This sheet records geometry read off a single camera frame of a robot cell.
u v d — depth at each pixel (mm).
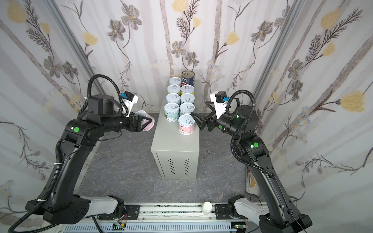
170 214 736
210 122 496
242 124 406
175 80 819
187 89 778
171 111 666
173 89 775
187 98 717
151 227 702
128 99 519
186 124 615
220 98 449
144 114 601
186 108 676
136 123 538
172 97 723
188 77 777
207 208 679
